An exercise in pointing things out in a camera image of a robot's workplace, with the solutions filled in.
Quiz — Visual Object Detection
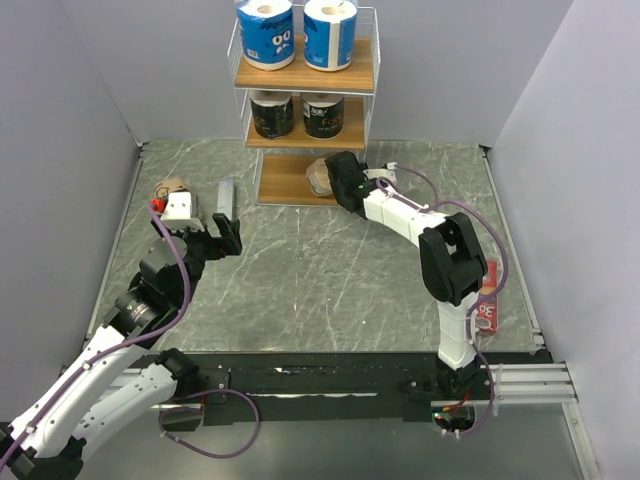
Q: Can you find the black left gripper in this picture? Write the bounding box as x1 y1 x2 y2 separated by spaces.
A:
152 211 240 304

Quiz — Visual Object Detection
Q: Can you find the brown paper roll with label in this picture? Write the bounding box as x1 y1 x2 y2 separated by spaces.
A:
305 158 332 197

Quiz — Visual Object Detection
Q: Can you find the black-wrapped paper roll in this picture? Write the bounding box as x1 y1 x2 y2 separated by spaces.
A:
300 92 345 139
249 90 294 139

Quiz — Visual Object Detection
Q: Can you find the brown paper roll with drawing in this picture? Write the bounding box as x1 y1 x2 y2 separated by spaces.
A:
150 177 190 213

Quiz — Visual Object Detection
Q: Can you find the blue-wrapped paper towel roll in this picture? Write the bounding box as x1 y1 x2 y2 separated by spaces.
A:
303 0 358 72

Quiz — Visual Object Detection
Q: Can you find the blue cartoon paper towel roll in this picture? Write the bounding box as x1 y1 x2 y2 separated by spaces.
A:
235 0 295 71

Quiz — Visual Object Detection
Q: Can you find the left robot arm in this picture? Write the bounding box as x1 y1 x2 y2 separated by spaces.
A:
1 213 242 479

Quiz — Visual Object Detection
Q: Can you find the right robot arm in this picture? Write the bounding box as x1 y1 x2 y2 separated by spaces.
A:
324 151 488 399

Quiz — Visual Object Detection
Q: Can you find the silver Protefix box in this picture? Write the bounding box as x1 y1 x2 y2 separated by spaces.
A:
216 176 236 220

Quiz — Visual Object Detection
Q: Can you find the red and silver box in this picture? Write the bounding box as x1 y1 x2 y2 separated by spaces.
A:
476 260 500 335

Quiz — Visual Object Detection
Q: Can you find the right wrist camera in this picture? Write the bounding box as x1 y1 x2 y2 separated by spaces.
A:
362 163 398 190

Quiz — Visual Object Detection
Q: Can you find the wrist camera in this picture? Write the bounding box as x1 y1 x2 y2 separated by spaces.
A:
362 163 398 190
150 191 206 232

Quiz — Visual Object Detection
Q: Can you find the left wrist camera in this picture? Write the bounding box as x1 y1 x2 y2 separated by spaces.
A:
150 191 206 232

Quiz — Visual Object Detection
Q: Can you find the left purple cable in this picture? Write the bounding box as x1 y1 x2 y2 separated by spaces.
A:
0 204 262 471

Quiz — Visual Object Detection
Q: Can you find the wire shelf with wooden boards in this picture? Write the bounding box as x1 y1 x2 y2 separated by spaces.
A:
227 2 382 209

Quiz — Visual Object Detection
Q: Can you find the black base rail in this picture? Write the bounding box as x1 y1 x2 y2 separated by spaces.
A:
74 349 554 426

